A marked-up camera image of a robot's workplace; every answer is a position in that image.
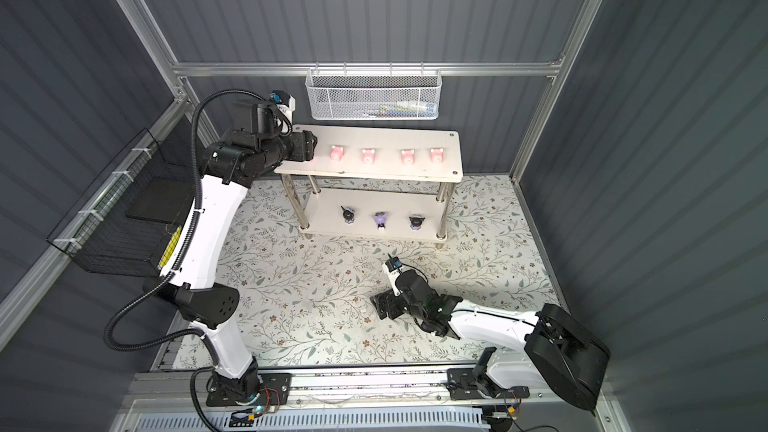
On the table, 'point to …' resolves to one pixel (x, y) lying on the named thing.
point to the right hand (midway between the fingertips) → (386, 295)
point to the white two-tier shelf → (375, 180)
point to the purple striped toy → (416, 222)
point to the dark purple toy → (348, 214)
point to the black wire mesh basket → (130, 220)
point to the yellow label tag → (171, 245)
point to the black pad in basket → (161, 199)
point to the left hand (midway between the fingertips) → (301, 135)
